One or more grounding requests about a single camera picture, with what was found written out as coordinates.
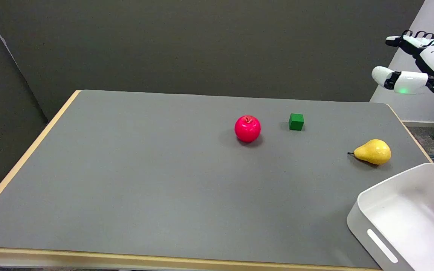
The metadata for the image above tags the yellow pear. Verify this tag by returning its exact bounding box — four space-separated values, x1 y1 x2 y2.
347 139 392 166

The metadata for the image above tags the green cube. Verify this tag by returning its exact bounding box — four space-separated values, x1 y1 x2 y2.
289 113 304 131

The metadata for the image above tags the white plastic bin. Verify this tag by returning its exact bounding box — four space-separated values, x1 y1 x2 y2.
347 163 434 271

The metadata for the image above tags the red apple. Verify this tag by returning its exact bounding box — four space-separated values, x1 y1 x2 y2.
234 115 261 143

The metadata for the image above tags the grey table mat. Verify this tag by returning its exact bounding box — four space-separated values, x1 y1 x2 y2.
0 90 433 269

